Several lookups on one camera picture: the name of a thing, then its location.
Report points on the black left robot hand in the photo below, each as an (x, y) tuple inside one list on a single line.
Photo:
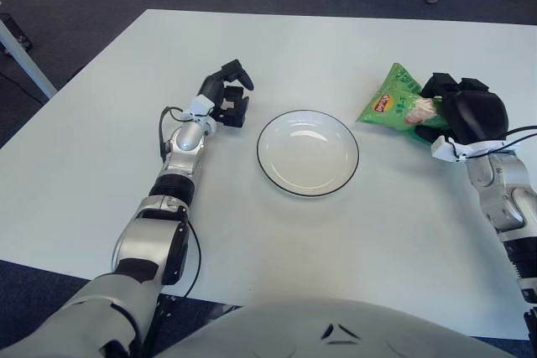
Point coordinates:
[(233, 110)]

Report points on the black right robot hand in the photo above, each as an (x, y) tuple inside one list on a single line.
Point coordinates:
[(474, 115)]

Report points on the green potato chips bag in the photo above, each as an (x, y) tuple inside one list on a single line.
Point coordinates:
[(390, 102)]

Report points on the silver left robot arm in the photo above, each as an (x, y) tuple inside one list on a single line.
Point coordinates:
[(184, 140)]

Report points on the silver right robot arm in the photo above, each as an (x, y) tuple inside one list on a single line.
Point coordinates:
[(503, 182)]

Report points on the white plate with black rim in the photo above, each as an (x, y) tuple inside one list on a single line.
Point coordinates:
[(308, 152)]

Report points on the white desk leg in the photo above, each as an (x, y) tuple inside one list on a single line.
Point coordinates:
[(25, 60)]

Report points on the grey robot torso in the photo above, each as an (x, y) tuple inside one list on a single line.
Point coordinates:
[(293, 328)]

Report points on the black wheeled base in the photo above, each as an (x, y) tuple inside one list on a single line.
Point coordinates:
[(17, 33)]

